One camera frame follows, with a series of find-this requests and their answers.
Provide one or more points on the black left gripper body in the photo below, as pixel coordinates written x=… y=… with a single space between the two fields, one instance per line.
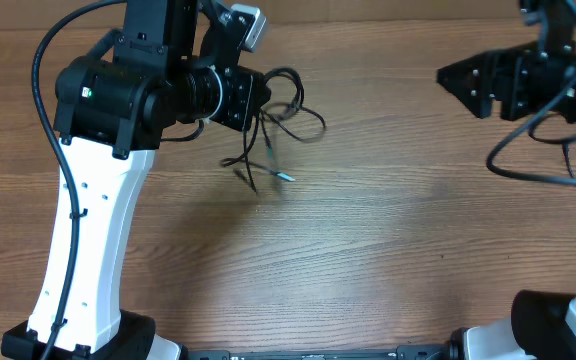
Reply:
x=238 y=96

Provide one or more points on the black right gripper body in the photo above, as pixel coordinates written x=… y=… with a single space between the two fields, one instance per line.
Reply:
x=527 y=91

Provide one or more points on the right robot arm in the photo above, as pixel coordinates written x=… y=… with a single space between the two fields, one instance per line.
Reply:
x=540 y=324

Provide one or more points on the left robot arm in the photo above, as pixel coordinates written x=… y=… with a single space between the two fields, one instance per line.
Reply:
x=172 y=61

